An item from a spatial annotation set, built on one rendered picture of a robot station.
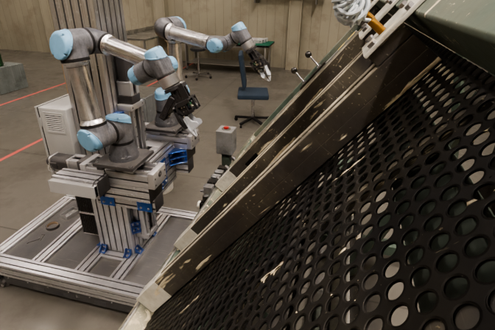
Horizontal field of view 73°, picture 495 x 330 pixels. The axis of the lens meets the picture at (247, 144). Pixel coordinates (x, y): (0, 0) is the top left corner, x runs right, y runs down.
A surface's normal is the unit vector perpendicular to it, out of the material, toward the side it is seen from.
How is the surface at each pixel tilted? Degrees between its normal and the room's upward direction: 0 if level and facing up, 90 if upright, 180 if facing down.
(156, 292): 90
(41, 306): 0
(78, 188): 90
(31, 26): 90
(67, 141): 90
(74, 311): 0
